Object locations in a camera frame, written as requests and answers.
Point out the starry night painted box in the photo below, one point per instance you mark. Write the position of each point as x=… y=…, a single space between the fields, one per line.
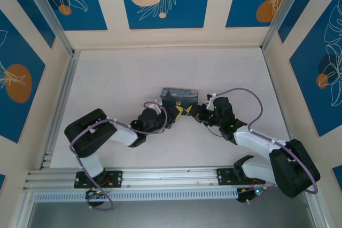
x=179 y=95

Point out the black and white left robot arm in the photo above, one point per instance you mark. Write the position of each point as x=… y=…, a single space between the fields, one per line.
x=88 y=134

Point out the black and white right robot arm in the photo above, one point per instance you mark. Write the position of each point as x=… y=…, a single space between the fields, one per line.
x=294 y=174

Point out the blue poster with dark circle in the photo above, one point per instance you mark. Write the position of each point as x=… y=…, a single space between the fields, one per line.
x=310 y=83

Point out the blue poster with peach circle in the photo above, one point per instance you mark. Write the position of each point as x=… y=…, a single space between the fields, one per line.
x=187 y=11

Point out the blue poster with white flower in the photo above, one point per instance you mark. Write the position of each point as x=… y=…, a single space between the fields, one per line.
x=91 y=11

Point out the blue poster with orange circle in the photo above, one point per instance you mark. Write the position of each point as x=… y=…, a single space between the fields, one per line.
x=29 y=59

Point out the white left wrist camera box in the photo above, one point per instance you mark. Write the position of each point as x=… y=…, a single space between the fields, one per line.
x=158 y=104

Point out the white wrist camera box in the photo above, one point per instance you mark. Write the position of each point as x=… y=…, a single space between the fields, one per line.
x=211 y=96
x=158 y=104

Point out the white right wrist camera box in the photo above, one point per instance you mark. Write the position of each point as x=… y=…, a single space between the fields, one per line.
x=211 y=96

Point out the aluminium mounting rail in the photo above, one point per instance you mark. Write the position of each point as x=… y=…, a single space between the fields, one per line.
x=171 y=176

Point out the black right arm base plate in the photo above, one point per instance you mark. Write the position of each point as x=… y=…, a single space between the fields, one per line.
x=225 y=176

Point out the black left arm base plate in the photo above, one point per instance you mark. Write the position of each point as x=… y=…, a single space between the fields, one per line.
x=115 y=178

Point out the aluminium side rail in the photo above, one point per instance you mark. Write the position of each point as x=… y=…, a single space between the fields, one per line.
x=62 y=100

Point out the aluminium corner post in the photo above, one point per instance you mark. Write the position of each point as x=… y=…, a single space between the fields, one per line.
x=48 y=11
x=283 y=6

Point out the blue floral wall poster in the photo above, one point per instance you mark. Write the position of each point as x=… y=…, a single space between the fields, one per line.
x=338 y=174
x=26 y=6
x=302 y=9
x=2 y=182

